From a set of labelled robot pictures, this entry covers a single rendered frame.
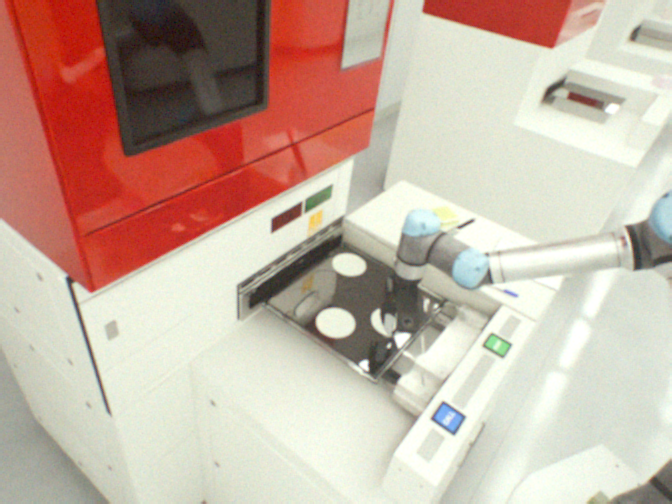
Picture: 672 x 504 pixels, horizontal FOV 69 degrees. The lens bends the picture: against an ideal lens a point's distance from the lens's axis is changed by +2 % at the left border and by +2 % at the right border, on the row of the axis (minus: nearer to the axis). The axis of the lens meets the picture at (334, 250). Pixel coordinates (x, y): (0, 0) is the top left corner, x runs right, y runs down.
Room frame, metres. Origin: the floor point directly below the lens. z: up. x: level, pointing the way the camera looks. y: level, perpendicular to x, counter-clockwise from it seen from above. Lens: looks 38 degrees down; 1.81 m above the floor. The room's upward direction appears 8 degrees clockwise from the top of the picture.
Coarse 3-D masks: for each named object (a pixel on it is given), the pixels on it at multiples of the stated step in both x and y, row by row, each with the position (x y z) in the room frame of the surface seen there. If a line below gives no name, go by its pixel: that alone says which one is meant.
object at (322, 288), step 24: (288, 288) 0.95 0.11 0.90; (312, 288) 0.97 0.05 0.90; (336, 288) 0.98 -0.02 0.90; (360, 288) 1.00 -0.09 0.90; (288, 312) 0.86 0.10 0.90; (312, 312) 0.88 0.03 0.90; (360, 312) 0.90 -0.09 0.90; (360, 336) 0.82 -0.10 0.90; (384, 336) 0.83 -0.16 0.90; (408, 336) 0.84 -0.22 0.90; (360, 360) 0.74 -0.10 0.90; (384, 360) 0.75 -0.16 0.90
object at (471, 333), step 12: (456, 324) 0.93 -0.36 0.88; (468, 324) 0.94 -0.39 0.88; (444, 336) 0.88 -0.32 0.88; (456, 336) 0.89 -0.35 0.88; (468, 336) 0.89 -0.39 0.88; (432, 348) 0.83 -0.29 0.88; (444, 348) 0.84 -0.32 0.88; (456, 348) 0.85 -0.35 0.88; (468, 348) 0.85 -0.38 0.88; (444, 360) 0.80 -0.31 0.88; (456, 360) 0.81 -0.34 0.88; (432, 384) 0.72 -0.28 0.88; (396, 396) 0.68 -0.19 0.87; (408, 408) 0.66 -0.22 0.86; (420, 408) 0.65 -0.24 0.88
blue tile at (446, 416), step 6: (444, 408) 0.60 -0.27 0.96; (438, 414) 0.58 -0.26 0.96; (444, 414) 0.59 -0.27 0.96; (450, 414) 0.59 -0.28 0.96; (456, 414) 0.59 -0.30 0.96; (438, 420) 0.57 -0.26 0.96; (444, 420) 0.57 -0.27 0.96; (450, 420) 0.57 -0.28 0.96; (456, 420) 0.58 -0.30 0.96; (450, 426) 0.56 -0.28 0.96; (456, 426) 0.56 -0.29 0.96
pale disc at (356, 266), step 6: (336, 258) 1.11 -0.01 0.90; (342, 258) 1.12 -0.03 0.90; (348, 258) 1.12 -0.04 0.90; (354, 258) 1.12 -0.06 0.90; (360, 258) 1.13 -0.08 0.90; (336, 264) 1.08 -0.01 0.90; (342, 264) 1.09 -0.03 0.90; (348, 264) 1.09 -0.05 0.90; (354, 264) 1.10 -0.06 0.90; (360, 264) 1.10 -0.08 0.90; (336, 270) 1.06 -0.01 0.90; (342, 270) 1.06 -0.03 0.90; (348, 270) 1.07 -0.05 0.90; (354, 270) 1.07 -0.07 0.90; (360, 270) 1.07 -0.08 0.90
